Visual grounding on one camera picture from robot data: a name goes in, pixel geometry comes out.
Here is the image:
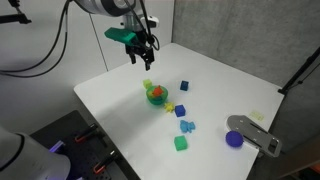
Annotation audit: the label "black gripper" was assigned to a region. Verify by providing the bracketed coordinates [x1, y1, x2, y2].
[125, 40, 154, 71]

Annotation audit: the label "light blue toy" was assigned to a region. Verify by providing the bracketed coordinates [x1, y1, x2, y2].
[180, 120, 196, 133]

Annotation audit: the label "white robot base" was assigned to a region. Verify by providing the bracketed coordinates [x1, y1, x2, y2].
[0, 127, 71, 180]

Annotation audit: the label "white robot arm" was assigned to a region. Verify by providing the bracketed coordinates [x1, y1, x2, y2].
[74, 0, 160, 70]

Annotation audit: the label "orange toy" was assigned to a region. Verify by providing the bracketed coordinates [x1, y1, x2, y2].
[152, 85, 163, 97]

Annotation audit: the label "green bowl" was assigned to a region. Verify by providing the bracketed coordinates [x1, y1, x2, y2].
[146, 86, 168, 105]

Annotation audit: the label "yellow star toy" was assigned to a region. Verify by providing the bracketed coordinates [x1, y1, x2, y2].
[164, 102, 175, 112]

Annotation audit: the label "yellow-green cube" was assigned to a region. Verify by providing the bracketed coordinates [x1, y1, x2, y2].
[143, 79, 152, 89]

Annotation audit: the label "dark blue cube far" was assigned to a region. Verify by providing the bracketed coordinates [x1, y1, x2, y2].
[180, 81, 189, 91]

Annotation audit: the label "dark blue cube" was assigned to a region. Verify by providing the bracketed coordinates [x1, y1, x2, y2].
[180, 81, 189, 91]
[175, 105, 186, 117]

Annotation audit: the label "dark blue cube near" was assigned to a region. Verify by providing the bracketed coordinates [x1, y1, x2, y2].
[175, 105, 186, 117]

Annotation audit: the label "green cube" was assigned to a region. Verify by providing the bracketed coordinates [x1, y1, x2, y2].
[174, 135, 188, 151]

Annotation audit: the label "black perforated base board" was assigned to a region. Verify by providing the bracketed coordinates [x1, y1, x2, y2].
[31, 111, 140, 180]

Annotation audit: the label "dark blue ball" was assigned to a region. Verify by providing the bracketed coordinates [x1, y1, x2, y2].
[225, 131, 243, 148]

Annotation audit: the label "yellow-green sticky note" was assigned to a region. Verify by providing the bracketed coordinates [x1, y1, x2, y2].
[249, 111, 264, 121]

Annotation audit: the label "black tripod stand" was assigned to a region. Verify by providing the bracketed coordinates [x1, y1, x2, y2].
[278, 47, 320, 95]

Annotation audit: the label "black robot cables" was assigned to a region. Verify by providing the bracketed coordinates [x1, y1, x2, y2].
[0, 0, 161, 79]

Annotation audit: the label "left orange-handled clamp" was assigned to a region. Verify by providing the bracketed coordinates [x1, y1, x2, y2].
[74, 124, 98, 143]

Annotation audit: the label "orange-handled clamp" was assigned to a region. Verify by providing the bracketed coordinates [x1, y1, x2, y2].
[93, 151, 117, 174]
[74, 124, 98, 143]

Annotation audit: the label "right orange-handled clamp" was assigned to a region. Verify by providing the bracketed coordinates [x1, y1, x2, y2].
[93, 151, 117, 174]

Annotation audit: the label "black camera arm top left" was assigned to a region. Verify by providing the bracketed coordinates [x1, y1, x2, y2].
[0, 0, 31, 24]

